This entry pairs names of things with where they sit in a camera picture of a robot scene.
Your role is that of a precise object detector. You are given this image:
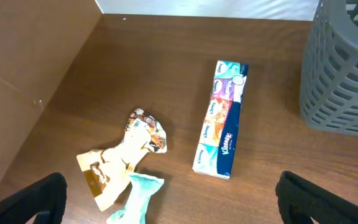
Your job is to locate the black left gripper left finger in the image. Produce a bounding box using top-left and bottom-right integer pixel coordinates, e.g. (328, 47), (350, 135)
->
(0, 172), (67, 224)

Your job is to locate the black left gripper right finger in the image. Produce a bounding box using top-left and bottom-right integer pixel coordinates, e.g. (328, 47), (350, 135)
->
(275, 171), (358, 224)

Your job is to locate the brown crumpled snack bag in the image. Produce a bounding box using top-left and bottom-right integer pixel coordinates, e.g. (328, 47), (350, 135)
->
(76, 108), (167, 212)

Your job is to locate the mint green wrapper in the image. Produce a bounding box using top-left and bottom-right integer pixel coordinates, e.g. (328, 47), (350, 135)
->
(106, 172), (165, 224)

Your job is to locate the Kleenex tissue multipack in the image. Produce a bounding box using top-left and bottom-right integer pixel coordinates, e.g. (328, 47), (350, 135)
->
(193, 60), (249, 179)

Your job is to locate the grey plastic basket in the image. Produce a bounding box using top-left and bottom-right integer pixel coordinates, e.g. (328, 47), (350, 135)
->
(300, 0), (358, 136)

